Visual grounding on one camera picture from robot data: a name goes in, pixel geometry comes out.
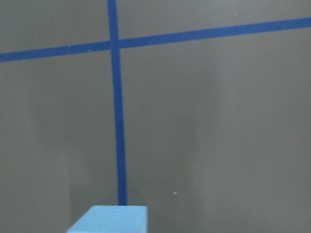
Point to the light blue block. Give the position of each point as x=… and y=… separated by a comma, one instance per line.
x=112, y=219

